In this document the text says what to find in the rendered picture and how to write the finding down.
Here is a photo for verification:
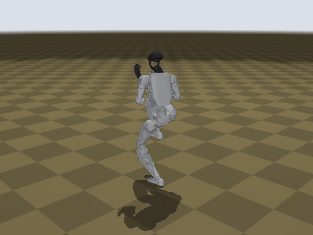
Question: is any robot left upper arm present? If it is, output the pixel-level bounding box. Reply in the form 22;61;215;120
136;75;150;105

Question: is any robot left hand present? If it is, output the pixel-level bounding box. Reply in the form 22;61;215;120
134;64;141;79

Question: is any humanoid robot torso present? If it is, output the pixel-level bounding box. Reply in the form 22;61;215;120
146;71;172;128

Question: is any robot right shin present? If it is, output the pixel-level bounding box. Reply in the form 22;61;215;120
146;107;160;133

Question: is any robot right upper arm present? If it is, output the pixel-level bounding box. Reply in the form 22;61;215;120
170;74;181;100

